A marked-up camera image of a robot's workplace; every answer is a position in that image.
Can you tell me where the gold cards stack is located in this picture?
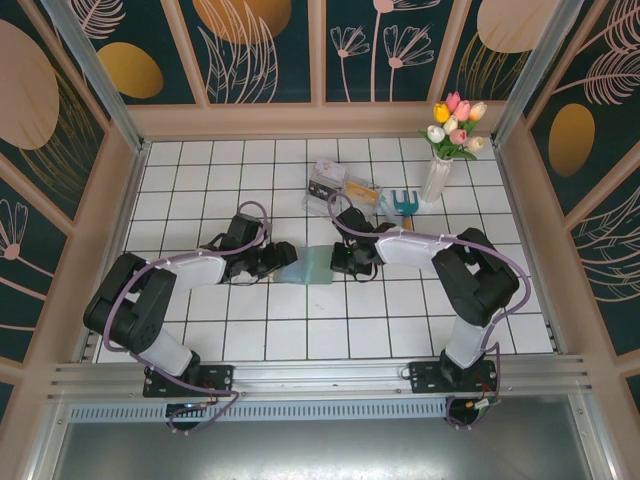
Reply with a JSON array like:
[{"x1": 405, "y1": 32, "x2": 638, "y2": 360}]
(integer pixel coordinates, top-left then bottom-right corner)
[{"x1": 344, "y1": 180, "x2": 380, "y2": 208}]

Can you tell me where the black VIP card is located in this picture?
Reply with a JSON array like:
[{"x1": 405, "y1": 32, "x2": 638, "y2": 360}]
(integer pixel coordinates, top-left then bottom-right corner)
[{"x1": 307, "y1": 179, "x2": 342, "y2": 202}]

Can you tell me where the white card with stripe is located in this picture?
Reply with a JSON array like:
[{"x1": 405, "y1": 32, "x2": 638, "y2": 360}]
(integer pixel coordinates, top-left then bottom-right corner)
[{"x1": 312, "y1": 158, "x2": 350, "y2": 184}]

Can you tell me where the white ribbed vase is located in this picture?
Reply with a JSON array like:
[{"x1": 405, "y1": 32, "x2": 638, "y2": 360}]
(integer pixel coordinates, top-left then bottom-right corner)
[{"x1": 422, "y1": 153, "x2": 454, "y2": 204}]

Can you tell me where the artificial tulip bouquet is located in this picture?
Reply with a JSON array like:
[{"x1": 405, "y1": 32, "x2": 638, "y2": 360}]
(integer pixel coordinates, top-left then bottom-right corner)
[{"x1": 418, "y1": 90, "x2": 487, "y2": 162}]

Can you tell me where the perforated metal strip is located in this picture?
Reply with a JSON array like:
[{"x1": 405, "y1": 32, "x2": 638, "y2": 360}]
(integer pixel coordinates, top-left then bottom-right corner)
[{"x1": 67, "y1": 399, "x2": 454, "y2": 424}]

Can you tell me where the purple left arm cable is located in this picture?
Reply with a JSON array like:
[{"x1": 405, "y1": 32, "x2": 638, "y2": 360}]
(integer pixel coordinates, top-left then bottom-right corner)
[{"x1": 102, "y1": 199, "x2": 275, "y2": 436}]

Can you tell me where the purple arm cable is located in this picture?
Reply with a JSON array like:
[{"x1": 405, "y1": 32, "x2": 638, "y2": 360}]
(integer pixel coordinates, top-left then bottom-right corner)
[
  {"x1": 327, "y1": 192, "x2": 530, "y2": 431},
  {"x1": 102, "y1": 199, "x2": 275, "y2": 436}
]

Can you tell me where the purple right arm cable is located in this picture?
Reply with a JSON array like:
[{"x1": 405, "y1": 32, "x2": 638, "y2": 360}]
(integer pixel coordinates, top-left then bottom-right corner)
[{"x1": 327, "y1": 192, "x2": 530, "y2": 431}]

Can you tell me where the teal rake wooden handle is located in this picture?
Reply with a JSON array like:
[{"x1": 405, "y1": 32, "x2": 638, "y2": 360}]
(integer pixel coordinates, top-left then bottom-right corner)
[{"x1": 389, "y1": 188, "x2": 420, "y2": 232}]

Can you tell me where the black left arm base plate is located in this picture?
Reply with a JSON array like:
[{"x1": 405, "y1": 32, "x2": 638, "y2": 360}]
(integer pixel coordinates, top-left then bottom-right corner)
[{"x1": 143, "y1": 363, "x2": 236, "y2": 399}]

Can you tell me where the aluminium rail beam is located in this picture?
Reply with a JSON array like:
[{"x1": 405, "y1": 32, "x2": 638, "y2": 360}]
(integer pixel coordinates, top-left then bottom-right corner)
[{"x1": 47, "y1": 354, "x2": 594, "y2": 404}]

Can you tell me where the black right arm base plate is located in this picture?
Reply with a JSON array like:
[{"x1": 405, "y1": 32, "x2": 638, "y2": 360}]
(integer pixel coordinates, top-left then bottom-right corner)
[{"x1": 408, "y1": 359, "x2": 501, "y2": 397}]

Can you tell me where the aluminium frame post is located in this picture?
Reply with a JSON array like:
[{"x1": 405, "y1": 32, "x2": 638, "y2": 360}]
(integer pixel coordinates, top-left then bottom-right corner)
[
  {"x1": 491, "y1": 0, "x2": 576, "y2": 149},
  {"x1": 39, "y1": 0, "x2": 151, "y2": 154}
]

